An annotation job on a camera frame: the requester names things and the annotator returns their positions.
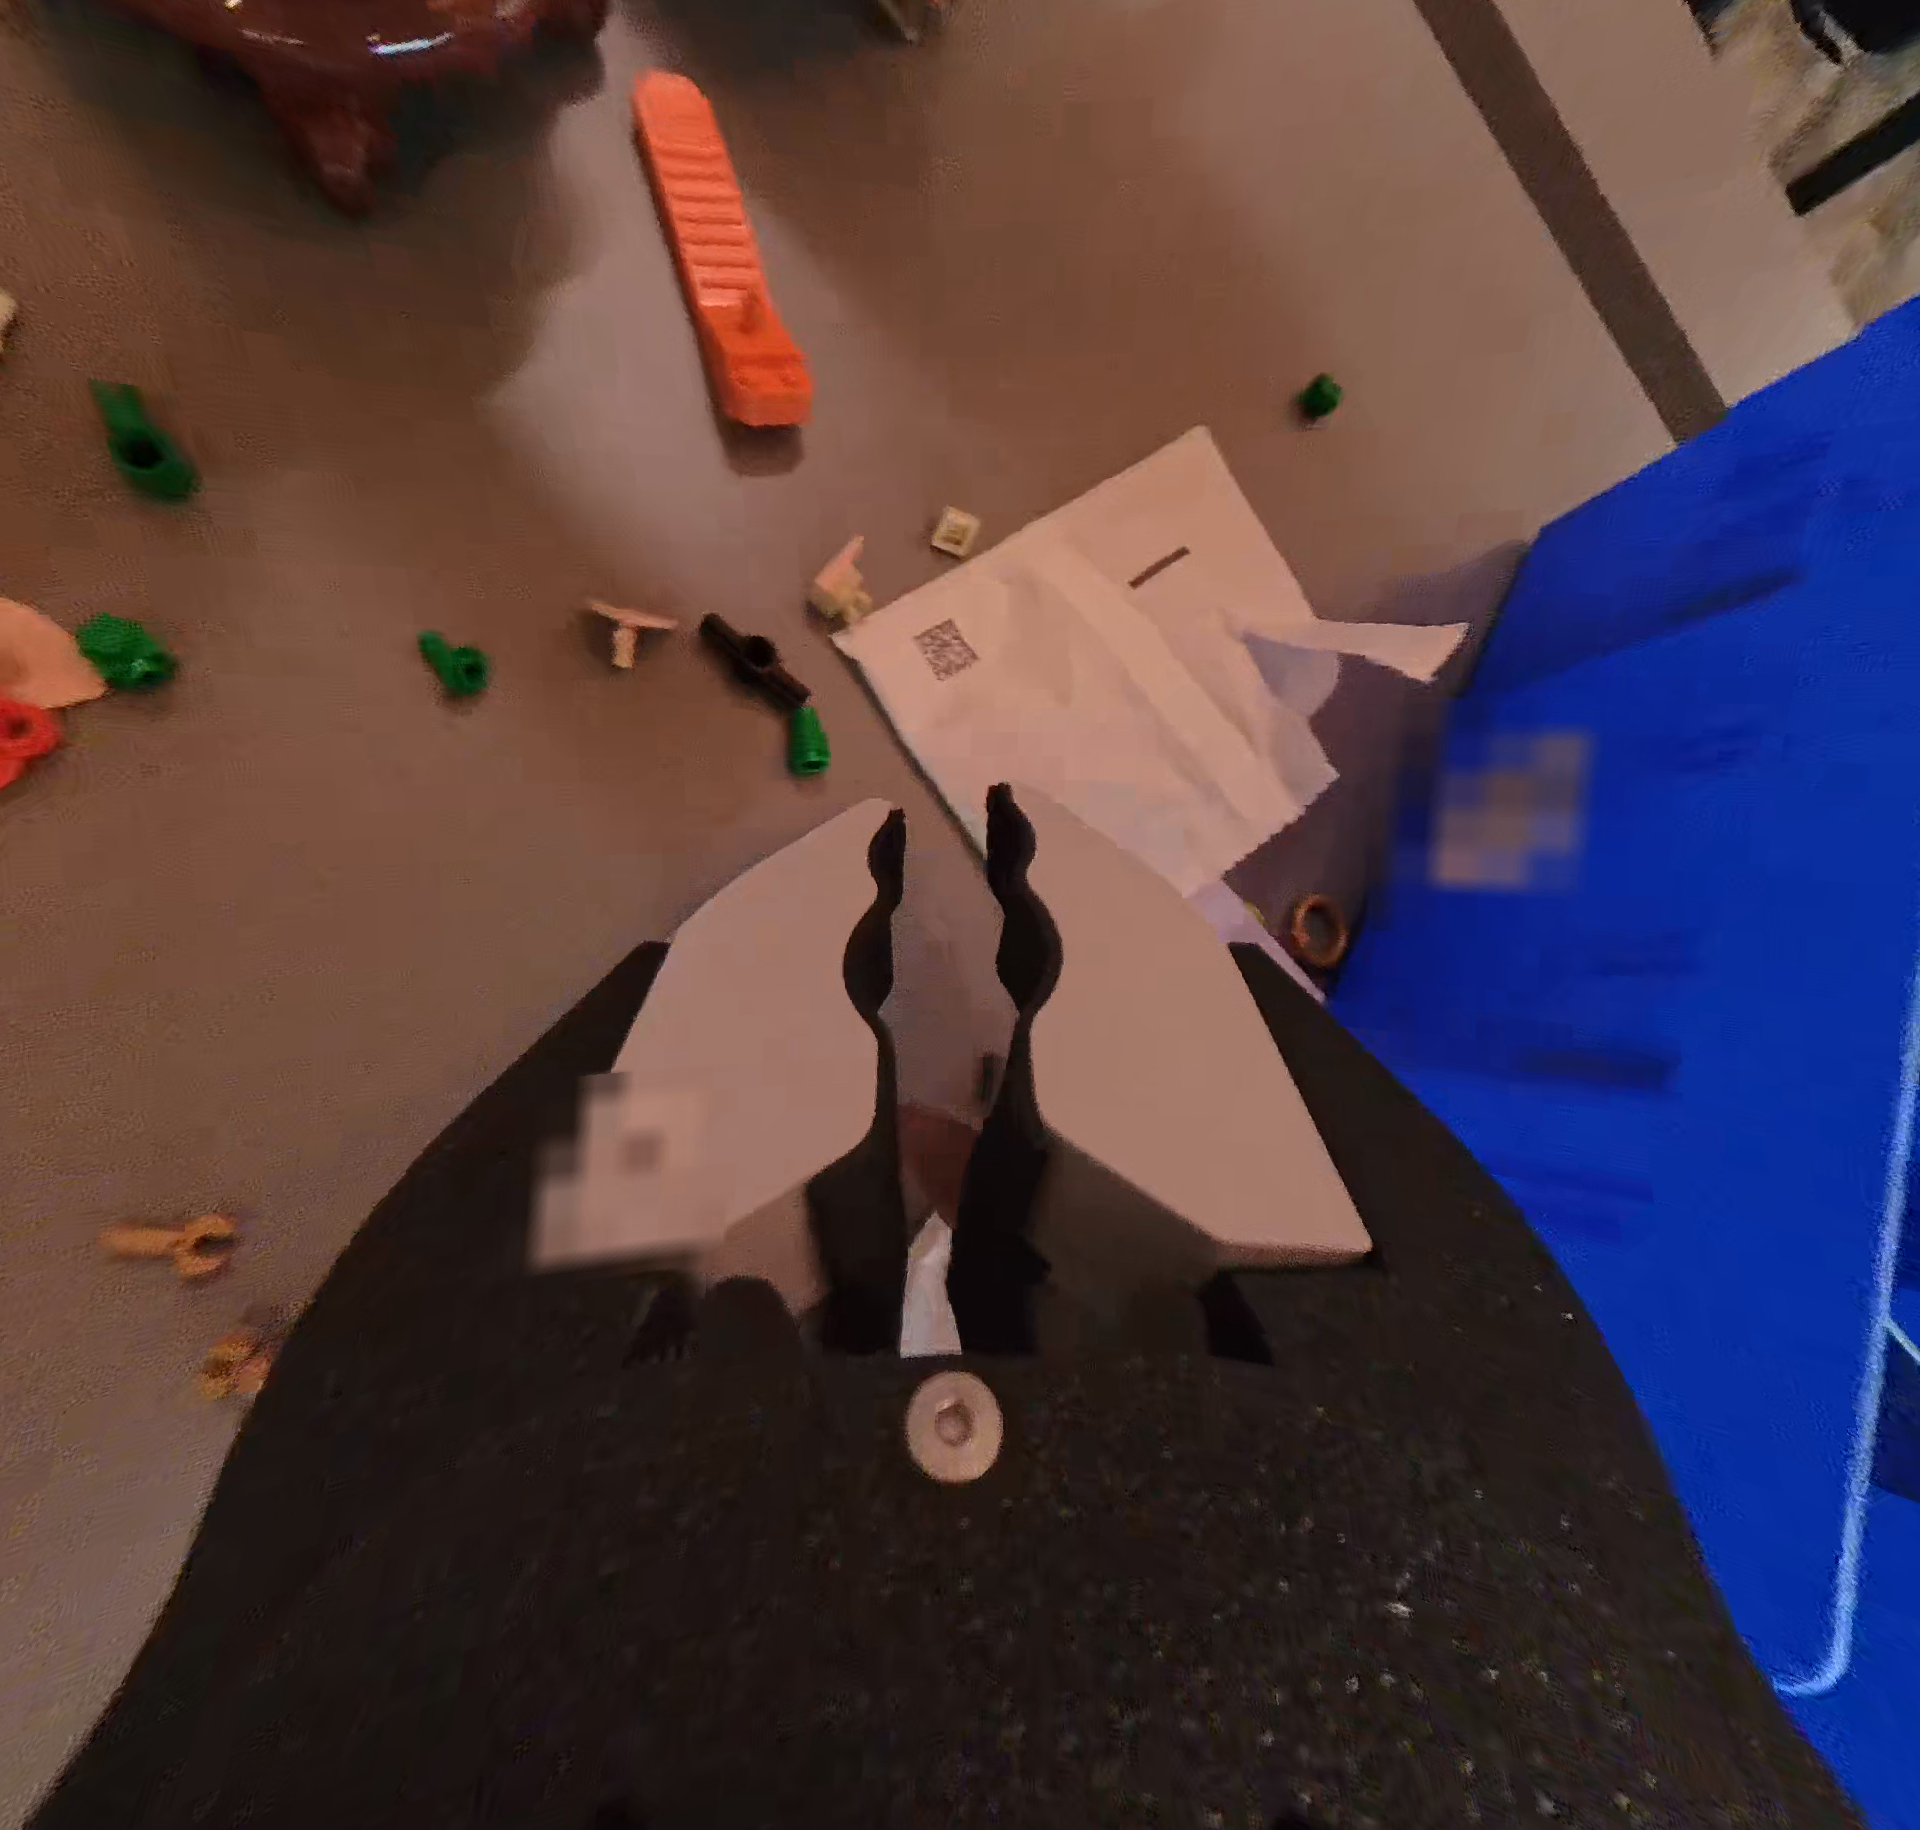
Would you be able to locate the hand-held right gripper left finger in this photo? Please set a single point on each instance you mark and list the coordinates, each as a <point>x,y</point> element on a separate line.
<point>764,990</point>

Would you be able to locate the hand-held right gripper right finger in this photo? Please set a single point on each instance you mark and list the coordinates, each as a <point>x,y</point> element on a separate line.
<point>1154,1081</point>

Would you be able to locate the grey desk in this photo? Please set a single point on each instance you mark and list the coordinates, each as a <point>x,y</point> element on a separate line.
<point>374,960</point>

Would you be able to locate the green toy brick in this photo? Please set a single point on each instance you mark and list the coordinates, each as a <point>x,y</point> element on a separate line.
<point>143,450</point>
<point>455,664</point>
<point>809,740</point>
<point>1321,396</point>
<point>129,653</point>

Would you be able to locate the black connector toy brick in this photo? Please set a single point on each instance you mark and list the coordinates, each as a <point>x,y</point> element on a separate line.
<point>750,656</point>

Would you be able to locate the pale mushroom-shaped toy brick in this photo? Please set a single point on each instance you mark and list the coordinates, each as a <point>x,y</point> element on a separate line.
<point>627,627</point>

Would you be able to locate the tan angled toy brick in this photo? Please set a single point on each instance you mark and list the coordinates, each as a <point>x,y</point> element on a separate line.
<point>843,584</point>

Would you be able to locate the white paper bag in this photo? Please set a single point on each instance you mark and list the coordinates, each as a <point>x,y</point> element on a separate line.
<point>1081,661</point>

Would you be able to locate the small square tan toy brick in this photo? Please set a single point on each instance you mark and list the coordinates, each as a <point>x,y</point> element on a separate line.
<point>956,530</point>

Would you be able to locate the blue plastic bin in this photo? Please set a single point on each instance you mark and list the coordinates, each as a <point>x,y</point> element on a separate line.
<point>1725,1185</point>

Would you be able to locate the tan clip toy brick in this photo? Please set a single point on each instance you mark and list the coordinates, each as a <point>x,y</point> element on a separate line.
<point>233,1362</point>
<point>188,1243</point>

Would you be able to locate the orange brick separator tool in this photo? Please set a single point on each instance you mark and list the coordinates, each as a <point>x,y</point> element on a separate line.
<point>717,254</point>

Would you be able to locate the red flower brick piece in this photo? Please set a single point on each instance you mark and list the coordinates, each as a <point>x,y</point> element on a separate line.
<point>22,742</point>

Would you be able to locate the toy brick potted plant model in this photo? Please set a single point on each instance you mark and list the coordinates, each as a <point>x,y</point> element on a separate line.
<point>344,0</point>

